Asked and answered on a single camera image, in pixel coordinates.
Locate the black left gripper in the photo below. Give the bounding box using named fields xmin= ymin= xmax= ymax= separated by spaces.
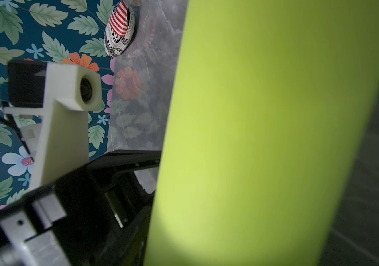
xmin=0 ymin=150 xmax=161 ymax=266

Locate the bright lime green paper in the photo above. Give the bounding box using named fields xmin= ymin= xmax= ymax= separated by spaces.
xmin=144 ymin=1 xmax=379 ymax=266

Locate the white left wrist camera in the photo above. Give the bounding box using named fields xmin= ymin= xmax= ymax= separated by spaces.
xmin=0 ymin=60 xmax=103 ymax=190

